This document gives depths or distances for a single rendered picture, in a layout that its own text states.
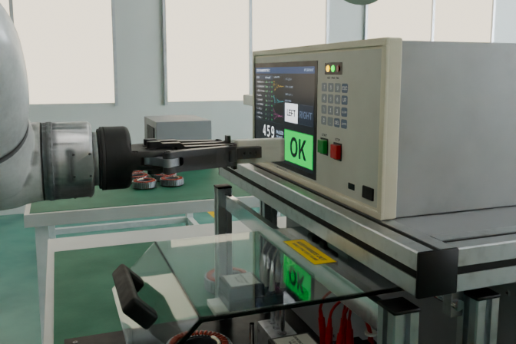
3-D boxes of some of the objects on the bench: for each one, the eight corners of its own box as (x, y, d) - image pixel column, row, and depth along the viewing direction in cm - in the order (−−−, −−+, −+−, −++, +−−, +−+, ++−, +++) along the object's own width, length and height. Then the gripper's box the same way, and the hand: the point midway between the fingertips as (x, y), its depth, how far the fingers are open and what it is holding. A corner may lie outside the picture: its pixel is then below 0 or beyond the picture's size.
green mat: (53, 346, 108) (53, 345, 108) (54, 252, 165) (54, 251, 165) (447, 284, 140) (447, 283, 140) (334, 223, 197) (334, 222, 197)
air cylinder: (271, 368, 96) (271, 338, 95) (256, 348, 103) (256, 320, 102) (298, 362, 98) (298, 333, 97) (282, 343, 105) (282, 315, 104)
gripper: (93, 180, 71) (265, 168, 79) (100, 202, 59) (302, 186, 67) (90, 122, 70) (265, 117, 78) (97, 133, 58) (303, 125, 66)
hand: (257, 150), depth 72 cm, fingers closed
